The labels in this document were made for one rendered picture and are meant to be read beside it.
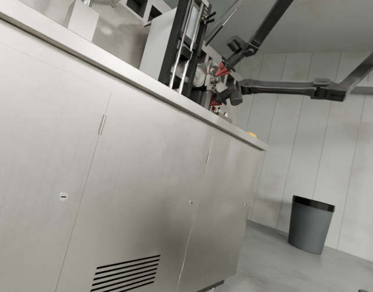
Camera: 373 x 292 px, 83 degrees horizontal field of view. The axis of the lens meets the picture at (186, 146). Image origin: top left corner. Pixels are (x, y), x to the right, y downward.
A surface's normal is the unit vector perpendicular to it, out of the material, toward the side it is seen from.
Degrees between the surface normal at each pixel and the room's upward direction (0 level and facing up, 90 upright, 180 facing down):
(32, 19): 90
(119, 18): 90
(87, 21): 90
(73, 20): 90
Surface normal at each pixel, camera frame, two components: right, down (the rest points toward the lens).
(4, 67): 0.71, 0.12
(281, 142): -0.44, -0.18
